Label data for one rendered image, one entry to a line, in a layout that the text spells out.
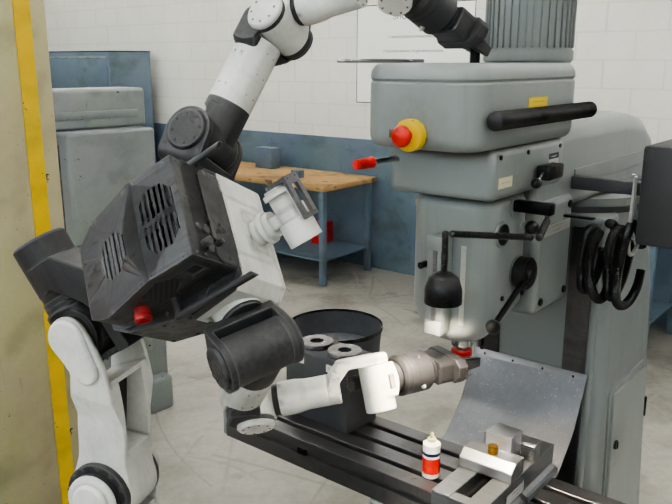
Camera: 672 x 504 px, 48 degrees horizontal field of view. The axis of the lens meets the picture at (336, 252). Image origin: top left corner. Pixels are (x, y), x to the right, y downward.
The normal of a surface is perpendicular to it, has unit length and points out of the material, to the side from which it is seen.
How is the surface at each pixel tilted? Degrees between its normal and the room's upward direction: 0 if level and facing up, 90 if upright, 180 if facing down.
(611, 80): 90
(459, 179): 90
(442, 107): 90
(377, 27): 90
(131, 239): 74
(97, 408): 114
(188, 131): 62
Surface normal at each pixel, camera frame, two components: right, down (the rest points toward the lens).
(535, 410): -0.56, -0.25
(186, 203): 0.84, -0.44
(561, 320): -0.62, 0.19
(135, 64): 0.78, 0.15
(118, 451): -0.30, 0.23
